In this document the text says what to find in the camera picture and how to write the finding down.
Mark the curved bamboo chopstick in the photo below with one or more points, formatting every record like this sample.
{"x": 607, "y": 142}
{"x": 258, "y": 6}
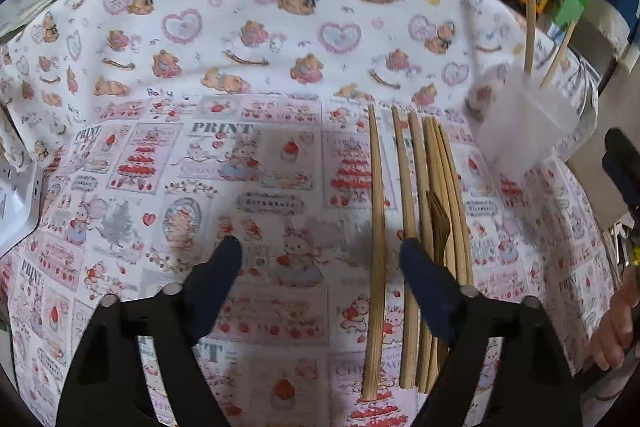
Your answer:
{"x": 529, "y": 7}

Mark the strawberry cake print cloth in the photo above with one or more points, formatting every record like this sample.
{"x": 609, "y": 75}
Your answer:
{"x": 150, "y": 217}

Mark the person's right hand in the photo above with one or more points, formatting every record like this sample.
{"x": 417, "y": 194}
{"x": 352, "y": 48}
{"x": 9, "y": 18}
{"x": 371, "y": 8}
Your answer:
{"x": 617, "y": 327}

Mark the bear heart print cloth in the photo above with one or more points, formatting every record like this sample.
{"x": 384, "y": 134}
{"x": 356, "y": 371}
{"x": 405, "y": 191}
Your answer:
{"x": 250, "y": 57}

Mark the straight bamboo chopstick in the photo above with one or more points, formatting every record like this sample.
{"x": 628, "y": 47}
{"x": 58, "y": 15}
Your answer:
{"x": 557, "y": 57}

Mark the bunch of bamboo chopsticks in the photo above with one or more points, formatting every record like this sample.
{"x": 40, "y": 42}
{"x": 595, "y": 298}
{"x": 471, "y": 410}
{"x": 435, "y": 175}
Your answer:
{"x": 375, "y": 232}

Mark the translucent plastic cup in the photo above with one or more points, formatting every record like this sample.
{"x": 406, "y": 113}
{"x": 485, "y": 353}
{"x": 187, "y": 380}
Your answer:
{"x": 525, "y": 127}

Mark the white desk lamp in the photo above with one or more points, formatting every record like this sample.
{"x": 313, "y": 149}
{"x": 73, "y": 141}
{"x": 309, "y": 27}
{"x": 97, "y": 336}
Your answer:
{"x": 15, "y": 207}

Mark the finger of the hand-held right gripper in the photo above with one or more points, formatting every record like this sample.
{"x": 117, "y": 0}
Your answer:
{"x": 620, "y": 167}

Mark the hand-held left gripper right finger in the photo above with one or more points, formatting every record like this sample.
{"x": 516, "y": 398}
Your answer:
{"x": 425, "y": 279}

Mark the small green carton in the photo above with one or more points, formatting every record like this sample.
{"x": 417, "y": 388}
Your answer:
{"x": 570, "y": 4}

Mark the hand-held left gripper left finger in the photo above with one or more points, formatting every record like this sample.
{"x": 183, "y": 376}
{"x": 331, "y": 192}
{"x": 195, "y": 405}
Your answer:
{"x": 220, "y": 279}

